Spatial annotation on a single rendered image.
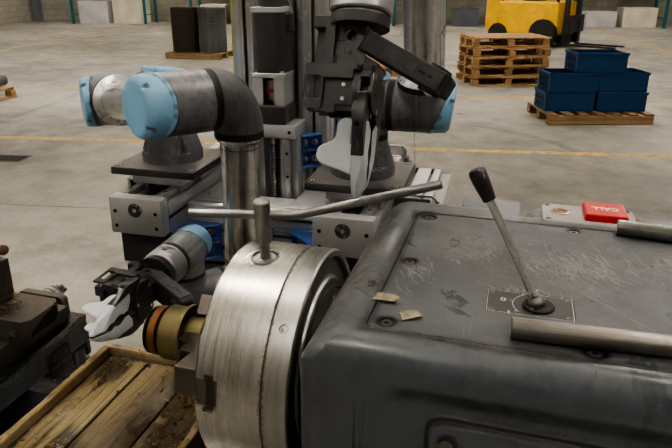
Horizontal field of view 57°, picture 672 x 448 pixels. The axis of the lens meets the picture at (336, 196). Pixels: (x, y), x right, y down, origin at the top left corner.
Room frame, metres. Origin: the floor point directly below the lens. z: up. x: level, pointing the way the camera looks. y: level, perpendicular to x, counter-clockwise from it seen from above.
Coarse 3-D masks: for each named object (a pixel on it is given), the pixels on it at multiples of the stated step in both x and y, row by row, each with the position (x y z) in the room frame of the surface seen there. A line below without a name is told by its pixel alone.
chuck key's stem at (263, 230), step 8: (256, 200) 0.77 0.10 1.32; (264, 200) 0.77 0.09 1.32; (256, 208) 0.76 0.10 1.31; (264, 208) 0.76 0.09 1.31; (256, 216) 0.77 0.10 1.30; (264, 216) 0.76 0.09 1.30; (256, 224) 0.77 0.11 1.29; (264, 224) 0.76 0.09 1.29; (256, 232) 0.77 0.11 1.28; (264, 232) 0.77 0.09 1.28; (256, 240) 0.77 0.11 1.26; (264, 240) 0.77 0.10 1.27; (264, 248) 0.77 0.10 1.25; (264, 256) 0.77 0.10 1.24
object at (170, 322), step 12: (156, 312) 0.84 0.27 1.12; (168, 312) 0.83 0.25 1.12; (180, 312) 0.83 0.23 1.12; (192, 312) 0.84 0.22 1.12; (144, 324) 0.82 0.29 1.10; (156, 324) 0.82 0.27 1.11; (168, 324) 0.81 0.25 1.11; (180, 324) 0.81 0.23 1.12; (192, 324) 0.82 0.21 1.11; (144, 336) 0.82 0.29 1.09; (156, 336) 0.81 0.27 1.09; (168, 336) 0.80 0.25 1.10; (156, 348) 0.81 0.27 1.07; (168, 348) 0.80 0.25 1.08
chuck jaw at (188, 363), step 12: (180, 336) 0.79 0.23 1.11; (192, 336) 0.79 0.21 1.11; (180, 348) 0.75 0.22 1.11; (192, 348) 0.75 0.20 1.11; (180, 360) 0.74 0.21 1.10; (192, 360) 0.71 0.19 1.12; (180, 372) 0.69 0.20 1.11; (192, 372) 0.69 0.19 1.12; (180, 384) 0.69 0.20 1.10; (192, 384) 0.68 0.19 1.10; (204, 384) 0.66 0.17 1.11; (216, 384) 0.66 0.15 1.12; (204, 396) 0.66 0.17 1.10; (216, 396) 0.66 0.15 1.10
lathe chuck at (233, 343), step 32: (288, 256) 0.78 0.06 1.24; (224, 288) 0.73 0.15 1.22; (256, 288) 0.72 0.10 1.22; (224, 320) 0.69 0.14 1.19; (256, 320) 0.68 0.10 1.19; (224, 352) 0.67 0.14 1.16; (256, 352) 0.66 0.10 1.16; (224, 384) 0.65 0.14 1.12; (256, 384) 0.64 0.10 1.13; (224, 416) 0.65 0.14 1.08; (256, 416) 0.63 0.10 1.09
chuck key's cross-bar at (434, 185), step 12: (384, 192) 0.75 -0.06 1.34; (396, 192) 0.75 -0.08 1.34; (408, 192) 0.75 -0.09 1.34; (420, 192) 0.75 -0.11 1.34; (336, 204) 0.76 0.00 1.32; (348, 204) 0.76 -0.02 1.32; (360, 204) 0.75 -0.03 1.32; (192, 216) 0.78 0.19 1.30; (204, 216) 0.78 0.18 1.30; (216, 216) 0.77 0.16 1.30; (228, 216) 0.77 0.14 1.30; (240, 216) 0.77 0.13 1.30; (252, 216) 0.77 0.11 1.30; (276, 216) 0.77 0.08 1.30; (288, 216) 0.77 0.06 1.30; (300, 216) 0.76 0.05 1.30; (312, 216) 0.76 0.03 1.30
